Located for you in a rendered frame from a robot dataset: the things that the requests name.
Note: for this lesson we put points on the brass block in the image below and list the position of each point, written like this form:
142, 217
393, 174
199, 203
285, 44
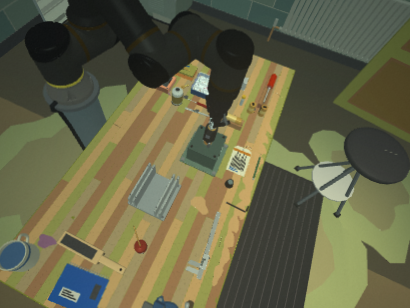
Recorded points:
236, 121

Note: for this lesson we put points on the black round stool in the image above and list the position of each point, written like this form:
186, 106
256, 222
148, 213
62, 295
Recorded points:
376, 155

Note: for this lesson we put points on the black ribbed floor mat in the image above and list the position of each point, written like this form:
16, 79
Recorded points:
270, 240

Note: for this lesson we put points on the small blue yellow vial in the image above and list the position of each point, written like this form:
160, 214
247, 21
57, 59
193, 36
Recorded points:
243, 100

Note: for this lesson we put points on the green wooden box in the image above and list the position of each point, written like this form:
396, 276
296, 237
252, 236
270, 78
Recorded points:
187, 72

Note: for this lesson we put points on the blue notebook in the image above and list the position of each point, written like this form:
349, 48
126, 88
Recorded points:
78, 286

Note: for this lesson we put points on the grey-white radiator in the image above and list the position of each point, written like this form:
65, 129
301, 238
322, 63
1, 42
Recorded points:
346, 26

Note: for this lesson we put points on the small grey cylinder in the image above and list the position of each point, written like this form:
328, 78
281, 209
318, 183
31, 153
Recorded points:
189, 304

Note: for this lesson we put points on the grey rail tray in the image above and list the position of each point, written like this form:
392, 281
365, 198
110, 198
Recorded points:
154, 193

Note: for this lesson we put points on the grey blue mug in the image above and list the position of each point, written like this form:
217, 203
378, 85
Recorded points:
16, 255

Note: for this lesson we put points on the wooden paddle black pad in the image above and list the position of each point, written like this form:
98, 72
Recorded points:
81, 250

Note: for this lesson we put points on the black hex key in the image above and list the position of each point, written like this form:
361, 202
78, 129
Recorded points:
238, 207

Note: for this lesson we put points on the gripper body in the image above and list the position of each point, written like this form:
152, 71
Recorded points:
210, 133

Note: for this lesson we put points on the small grey bottle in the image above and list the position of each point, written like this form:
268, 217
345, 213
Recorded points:
245, 84

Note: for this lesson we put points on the white black-striped card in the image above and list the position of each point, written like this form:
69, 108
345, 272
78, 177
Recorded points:
238, 161

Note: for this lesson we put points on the white blue box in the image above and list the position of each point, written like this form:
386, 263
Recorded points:
200, 85

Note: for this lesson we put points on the glass jar white lid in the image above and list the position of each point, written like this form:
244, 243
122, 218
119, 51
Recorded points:
177, 96

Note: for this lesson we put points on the grey caliper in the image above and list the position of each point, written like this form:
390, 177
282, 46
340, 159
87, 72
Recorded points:
209, 241

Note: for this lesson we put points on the black round knob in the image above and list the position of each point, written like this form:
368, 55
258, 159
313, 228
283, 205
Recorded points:
229, 183

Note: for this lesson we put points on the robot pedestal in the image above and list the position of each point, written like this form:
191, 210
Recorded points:
83, 110

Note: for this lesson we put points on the purple cloth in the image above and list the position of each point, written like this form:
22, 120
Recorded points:
46, 240

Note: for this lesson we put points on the orange box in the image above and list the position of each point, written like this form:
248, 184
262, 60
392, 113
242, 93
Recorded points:
166, 87

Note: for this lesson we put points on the brass cylinder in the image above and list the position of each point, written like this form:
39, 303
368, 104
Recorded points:
263, 110
252, 108

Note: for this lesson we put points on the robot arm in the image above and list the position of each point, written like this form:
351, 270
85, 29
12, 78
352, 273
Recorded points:
173, 43

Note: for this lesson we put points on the blue rounded object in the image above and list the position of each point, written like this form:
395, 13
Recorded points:
161, 302

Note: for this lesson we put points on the brown rug green border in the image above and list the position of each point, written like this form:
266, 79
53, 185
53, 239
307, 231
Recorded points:
383, 96

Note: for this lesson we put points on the grey-green lock body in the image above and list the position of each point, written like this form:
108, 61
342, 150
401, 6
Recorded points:
200, 155

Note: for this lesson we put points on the white slatted panel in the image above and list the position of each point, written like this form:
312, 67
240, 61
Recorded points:
51, 10

